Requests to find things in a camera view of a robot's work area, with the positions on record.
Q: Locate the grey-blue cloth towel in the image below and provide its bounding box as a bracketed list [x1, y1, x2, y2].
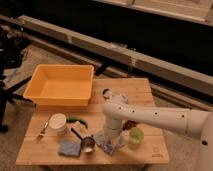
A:
[93, 131, 125, 156]

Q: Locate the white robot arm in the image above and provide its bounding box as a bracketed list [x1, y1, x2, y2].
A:
[103, 95, 213, 171]

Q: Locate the yellow plastic tray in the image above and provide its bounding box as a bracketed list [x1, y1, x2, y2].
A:
[23, 64, 94, 106]

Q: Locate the metal ice cream scoop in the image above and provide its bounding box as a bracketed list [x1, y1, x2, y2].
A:
[102, 89, 115, 100]

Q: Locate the bunch of dark grapes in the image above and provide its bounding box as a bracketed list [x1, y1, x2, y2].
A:
[123, 121, 137, 130]

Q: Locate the small beige wooden block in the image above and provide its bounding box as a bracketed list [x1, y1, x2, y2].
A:
[72, 121, 88, 138]

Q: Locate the green plastic cup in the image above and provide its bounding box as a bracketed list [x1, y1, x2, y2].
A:
[129, 127, 144, 145]

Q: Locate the metal measuring cup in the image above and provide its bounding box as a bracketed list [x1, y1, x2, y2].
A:
[71, 128, 95, 153]

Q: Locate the white round container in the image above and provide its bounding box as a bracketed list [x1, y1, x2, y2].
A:
[49, 113, 67, 135]

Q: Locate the blue sponge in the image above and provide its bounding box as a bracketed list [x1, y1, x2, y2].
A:
[58, 140, 81, 157]

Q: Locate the black camera tripod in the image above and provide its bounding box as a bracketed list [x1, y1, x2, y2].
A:
[0, 26, 30, 133]

